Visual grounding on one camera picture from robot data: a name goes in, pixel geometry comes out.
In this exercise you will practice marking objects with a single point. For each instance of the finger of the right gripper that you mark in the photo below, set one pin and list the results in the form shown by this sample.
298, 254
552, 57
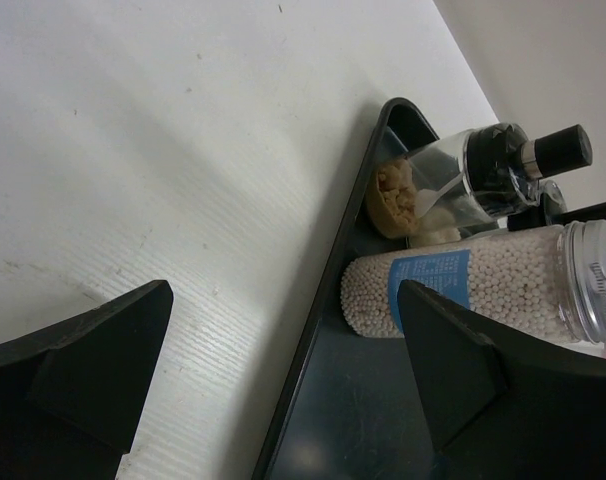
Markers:
573, 212

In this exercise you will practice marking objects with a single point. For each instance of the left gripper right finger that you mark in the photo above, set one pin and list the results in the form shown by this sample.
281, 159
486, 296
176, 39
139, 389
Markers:
499, 403

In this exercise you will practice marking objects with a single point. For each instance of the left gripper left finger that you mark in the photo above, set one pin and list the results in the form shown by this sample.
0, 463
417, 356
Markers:
72, 394

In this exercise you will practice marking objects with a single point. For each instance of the clear-lid blue-label bottle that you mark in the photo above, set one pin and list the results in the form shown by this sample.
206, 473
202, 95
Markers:
548, 282

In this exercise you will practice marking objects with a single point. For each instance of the black-cap brown spice bottle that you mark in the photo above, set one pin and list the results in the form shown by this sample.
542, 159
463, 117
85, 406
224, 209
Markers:
475, 177

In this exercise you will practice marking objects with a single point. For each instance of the black-cap pale spice bottle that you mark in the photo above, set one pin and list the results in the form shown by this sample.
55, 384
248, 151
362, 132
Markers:
549, 189

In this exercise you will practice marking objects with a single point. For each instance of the black rectangular plastic tray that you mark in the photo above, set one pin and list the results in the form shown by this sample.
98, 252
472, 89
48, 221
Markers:
349, 407

